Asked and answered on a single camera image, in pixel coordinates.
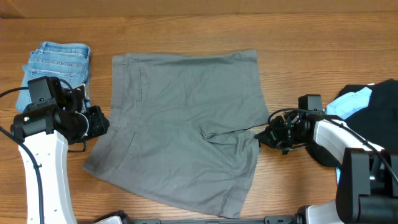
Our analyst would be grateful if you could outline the folded blue jeans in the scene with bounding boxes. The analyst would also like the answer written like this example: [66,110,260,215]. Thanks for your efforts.
[16,41,92,113]

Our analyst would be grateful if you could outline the light blue shirt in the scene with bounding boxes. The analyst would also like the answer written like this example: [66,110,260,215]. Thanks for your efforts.
[325,86,373,184]

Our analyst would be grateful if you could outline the grey shorts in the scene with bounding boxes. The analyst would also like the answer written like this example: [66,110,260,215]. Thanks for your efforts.
[83,50,269,218]

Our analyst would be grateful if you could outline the black garment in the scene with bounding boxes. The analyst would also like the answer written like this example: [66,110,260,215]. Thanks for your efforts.
[306,78,398,169]

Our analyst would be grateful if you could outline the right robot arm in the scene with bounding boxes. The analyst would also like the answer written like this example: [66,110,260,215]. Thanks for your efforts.
[255,95,397,223]

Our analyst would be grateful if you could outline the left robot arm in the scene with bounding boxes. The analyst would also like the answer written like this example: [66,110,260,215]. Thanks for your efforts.
[11,76,109,223]

